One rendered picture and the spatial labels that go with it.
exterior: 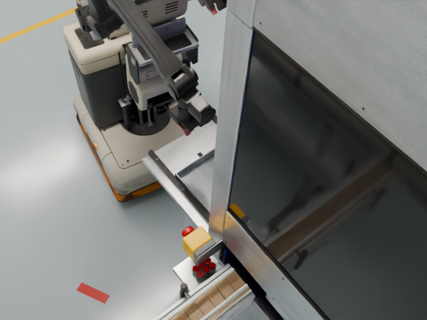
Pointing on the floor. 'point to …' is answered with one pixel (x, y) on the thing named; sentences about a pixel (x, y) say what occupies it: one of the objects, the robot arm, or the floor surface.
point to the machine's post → (230, 109)
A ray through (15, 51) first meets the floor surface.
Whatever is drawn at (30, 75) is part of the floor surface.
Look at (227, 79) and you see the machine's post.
